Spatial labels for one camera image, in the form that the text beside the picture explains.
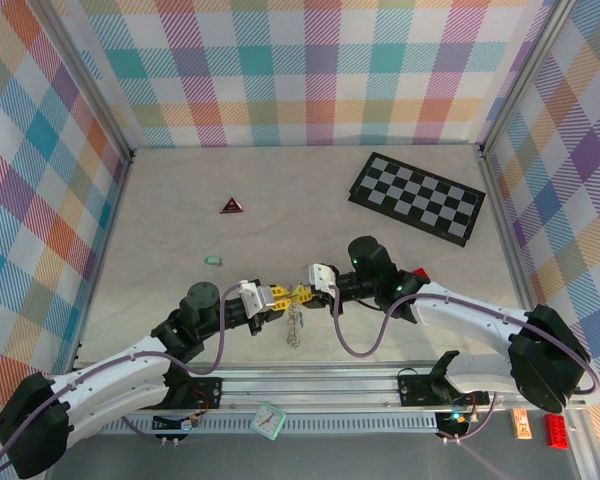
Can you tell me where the aluminium frame post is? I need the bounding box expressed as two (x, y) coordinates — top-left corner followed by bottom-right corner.
(34, 0), (137, 164)
(478, 0), (577, 157)

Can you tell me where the teal square clock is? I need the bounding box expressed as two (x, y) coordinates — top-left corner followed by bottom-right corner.
(249, 401), (287, 441)

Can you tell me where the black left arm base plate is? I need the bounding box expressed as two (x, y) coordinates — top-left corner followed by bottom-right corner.
(179, 377), (225, 410)

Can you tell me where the small black controller board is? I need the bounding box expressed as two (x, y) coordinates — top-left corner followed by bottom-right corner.
(437, 410), (470, 437)
(152, 410), (204, 432)

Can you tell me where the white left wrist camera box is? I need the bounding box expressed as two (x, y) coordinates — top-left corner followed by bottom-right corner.
(237, 280), (272, 319)

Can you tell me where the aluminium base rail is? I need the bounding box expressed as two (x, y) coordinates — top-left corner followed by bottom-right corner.
(104, 363), (584, 416)

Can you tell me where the slotted grey cable duct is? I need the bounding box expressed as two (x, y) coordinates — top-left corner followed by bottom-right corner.
(102, 415), (439, 434)

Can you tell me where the small wooden block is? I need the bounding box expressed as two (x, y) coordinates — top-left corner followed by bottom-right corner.
(510, 407), (534, 441)

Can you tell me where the aluminium side rail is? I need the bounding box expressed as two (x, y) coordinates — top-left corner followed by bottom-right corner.
(69, 149), (137, 369)
(478, 149), (554, 369)

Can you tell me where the red toy brick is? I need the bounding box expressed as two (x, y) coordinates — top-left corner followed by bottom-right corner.
(544, 413), (571, 450)

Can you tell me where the silver keyring chain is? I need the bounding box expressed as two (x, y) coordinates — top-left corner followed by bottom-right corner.
(284, 292), (307, 349)

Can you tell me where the black and white chessboard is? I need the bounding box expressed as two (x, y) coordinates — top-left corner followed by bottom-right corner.
(347, 151), (487, 248)

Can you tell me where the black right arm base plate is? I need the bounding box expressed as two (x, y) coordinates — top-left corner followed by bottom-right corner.
(397, 372), (491, 407)

